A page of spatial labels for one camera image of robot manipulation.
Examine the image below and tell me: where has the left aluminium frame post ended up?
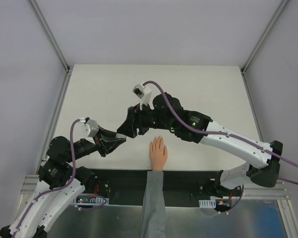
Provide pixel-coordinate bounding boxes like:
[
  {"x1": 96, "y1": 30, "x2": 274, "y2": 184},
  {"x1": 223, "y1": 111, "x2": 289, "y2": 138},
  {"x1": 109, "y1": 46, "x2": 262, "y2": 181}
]
[{"x1": 27, "y1": 0, "x2": 72, "y2": 73}]

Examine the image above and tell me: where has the grey sleeved forearm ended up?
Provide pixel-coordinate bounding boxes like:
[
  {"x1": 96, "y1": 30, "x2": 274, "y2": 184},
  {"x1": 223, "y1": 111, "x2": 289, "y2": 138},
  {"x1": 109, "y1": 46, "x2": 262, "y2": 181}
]
[{"x1": 140, "y1": 171, "x2": 166, "y2": 238}]

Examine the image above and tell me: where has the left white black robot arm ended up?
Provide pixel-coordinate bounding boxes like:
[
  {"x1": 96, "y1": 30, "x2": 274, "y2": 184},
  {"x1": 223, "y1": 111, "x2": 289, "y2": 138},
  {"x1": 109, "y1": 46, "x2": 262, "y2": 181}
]
[{"x1": 0, "y1": 123, "x2": 127, "y2": 238}]

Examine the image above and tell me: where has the white cable duct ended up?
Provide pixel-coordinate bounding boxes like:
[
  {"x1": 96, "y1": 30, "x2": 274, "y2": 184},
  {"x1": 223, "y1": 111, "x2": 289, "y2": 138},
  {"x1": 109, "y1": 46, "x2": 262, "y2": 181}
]
[
  {"x1": 199, "y1": 199, "x2": 217, "y2": 209},
  {"x1": 70, "y1": 195, "x2": 109, "y2": 206}
]

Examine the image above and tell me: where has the clear nail polish bottle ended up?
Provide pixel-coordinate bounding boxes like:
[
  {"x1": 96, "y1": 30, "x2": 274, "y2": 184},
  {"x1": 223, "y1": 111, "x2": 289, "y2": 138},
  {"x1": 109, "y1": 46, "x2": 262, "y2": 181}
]
[{"x1": 116, "y1": 133, "x2": 127, "y2": 140}]

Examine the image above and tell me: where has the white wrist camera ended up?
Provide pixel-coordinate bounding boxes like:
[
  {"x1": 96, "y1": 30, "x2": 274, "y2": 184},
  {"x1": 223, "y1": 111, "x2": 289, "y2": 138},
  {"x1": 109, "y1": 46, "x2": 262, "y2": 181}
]
[
  {"x1": 79, "y1": 118, "x2": 99, "y2": 145},
  {"x1": 133, "y1": 83, "x2": 152, "y2": 110}
]

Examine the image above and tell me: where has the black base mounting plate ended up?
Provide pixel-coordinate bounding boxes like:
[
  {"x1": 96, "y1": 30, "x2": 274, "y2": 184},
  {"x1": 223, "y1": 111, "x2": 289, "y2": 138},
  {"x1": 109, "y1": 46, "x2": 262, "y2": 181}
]
[{"x1": 37, "y1": 167, "x2": 276, "y2": 206}]

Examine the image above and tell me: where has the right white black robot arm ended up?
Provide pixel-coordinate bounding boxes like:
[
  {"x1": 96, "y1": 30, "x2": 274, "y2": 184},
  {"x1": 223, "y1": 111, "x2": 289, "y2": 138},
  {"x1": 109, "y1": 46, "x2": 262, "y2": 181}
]
[{"x1": 117, "y1": 94, "x2": 283, "y2": 196}]

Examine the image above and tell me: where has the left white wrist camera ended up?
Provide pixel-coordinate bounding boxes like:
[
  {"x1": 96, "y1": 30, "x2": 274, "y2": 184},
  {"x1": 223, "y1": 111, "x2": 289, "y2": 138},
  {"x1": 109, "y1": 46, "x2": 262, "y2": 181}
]
[{"x1": 79, "y1": 118, "x2": 99, "y2": 145}]

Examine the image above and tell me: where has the aluminium frame post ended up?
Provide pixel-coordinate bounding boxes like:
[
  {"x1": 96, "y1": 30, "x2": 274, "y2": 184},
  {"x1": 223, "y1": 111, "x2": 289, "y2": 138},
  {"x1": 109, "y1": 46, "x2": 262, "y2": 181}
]
[
  {"x1": 240, "y1": 0, "x2": 291, "y2": 75},
  {"x1": 27, "y1": 0, "x2": 72, "y2": 73}
]

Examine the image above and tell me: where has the right white cable duct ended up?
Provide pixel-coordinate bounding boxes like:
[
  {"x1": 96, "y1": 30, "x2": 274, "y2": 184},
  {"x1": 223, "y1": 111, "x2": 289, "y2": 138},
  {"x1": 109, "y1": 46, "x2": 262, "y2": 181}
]
[{"x1": 199, "y1": 199, "x2": 217, "y2": 209}]

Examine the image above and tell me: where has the right aluminium frame post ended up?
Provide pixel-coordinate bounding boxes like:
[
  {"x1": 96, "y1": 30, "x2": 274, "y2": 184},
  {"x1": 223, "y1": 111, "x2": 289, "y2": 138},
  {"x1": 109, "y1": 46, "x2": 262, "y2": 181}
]
[{"x1": 240, "y1": 0, "x2": 291, "y2": 75}]

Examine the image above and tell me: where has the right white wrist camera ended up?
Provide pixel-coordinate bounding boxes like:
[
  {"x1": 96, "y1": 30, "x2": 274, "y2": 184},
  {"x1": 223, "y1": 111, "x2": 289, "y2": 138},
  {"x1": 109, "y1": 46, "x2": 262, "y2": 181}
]
[{"x1": 133, "y1": 83, "x2": 152, "y2": 110}]

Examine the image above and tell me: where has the left white cable duct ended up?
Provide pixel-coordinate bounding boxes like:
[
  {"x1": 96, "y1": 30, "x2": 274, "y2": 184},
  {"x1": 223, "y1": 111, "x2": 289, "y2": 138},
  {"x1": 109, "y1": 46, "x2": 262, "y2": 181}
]
[{"x1": 70, "y1": 195, "x2": 109, "y2": 206}]

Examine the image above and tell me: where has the mannequin hand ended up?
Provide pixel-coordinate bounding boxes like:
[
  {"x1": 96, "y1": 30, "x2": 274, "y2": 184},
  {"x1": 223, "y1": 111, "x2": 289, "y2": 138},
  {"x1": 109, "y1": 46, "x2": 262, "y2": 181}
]
[{"x1": 149, "y1": 136, "x2": 168, "y2": 172}]

